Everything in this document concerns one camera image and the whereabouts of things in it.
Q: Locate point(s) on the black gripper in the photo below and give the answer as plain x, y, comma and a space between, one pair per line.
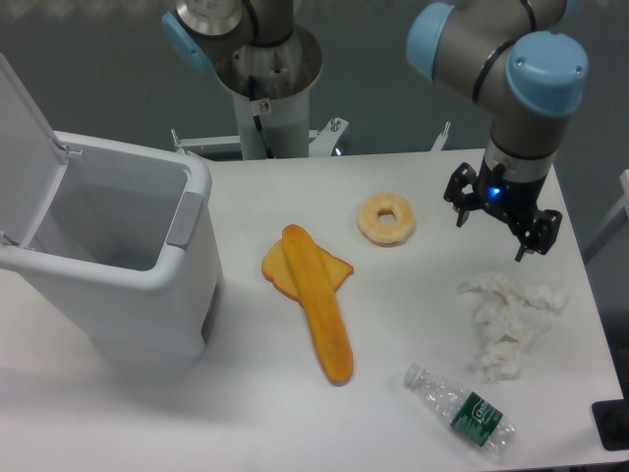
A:
507, 187

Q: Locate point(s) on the white trash can lid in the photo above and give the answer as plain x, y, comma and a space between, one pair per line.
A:
33, 161

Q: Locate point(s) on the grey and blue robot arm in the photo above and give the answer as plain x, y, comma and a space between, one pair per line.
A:
501, 55

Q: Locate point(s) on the white trash can body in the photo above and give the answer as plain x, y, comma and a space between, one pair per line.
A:
126, 250

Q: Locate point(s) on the crumpled white tissue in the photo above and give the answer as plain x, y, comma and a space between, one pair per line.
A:
509, 319

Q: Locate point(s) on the glazed doughnut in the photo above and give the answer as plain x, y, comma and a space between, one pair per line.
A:
386, 219

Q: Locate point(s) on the clear plastic water bottle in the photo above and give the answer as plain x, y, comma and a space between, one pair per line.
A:
461, 409

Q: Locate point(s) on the long orange baguette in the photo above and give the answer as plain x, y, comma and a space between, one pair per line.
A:
318, 300

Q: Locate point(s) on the orange toast slice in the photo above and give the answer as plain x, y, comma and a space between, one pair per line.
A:
275, 269

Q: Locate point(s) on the black device right edge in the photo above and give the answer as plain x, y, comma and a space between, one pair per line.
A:
611, 418

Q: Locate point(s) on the white post right edge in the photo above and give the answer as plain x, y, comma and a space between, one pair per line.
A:
613, 221

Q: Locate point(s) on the white metal frame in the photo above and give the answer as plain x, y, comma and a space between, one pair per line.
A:
326, 142

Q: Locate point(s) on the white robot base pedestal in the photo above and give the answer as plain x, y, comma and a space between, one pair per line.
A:
271, 89

